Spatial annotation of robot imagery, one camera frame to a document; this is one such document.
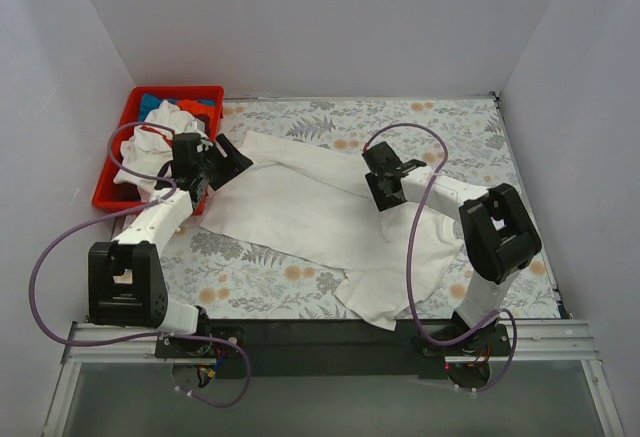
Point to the floral patterned table mat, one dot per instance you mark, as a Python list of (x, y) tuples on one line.
[(235, 279)]

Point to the white t-shirt with black print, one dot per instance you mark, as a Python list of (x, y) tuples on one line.
[(314, 203)]

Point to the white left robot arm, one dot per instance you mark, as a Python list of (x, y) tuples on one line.
[(126, 285)]

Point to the aluminium frame rail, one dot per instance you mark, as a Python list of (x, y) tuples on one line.
[(538, 340)]

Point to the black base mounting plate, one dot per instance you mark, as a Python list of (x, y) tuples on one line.
[(340, 348)]

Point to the red plastic bin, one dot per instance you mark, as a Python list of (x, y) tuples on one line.
[(112, 197)]

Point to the white t-shirt red trim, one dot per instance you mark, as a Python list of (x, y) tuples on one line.
[(149, 148)]

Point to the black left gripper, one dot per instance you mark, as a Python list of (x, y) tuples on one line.
[(223, 161)]

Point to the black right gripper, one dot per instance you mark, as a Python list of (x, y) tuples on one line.
[(378, 187)]

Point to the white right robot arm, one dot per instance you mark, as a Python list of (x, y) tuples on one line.
[(499, 235)]

